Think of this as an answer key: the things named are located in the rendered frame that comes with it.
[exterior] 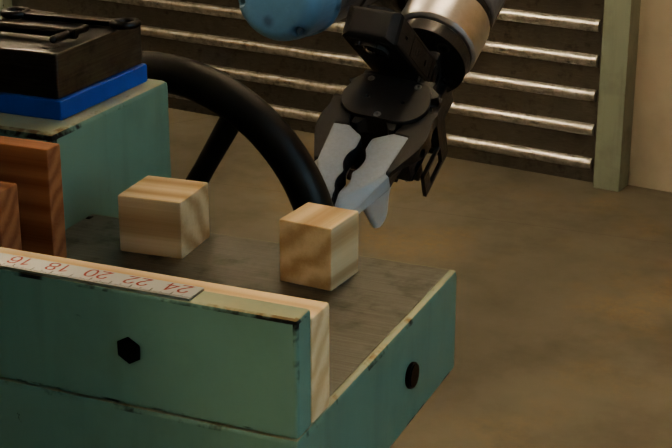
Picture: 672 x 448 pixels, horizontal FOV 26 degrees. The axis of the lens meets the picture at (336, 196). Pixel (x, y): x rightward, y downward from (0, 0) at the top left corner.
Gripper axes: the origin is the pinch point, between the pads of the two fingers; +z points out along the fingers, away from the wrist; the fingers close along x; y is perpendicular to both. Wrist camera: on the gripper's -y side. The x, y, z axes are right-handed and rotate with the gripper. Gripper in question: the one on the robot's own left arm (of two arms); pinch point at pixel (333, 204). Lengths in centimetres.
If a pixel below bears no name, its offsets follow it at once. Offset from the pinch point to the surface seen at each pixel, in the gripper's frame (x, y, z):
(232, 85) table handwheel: 5.5, -11.8, 1.2
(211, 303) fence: -13.1, -32.3, 32.7
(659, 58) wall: 23, 169, -204
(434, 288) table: -17.0, -19.3, 19.6
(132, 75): 7.3, -19.2, 9.0
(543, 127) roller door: 50, 189, -193
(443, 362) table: -17.7, -14.8, 21.0
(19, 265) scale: -3.4, -31.7, 33.0
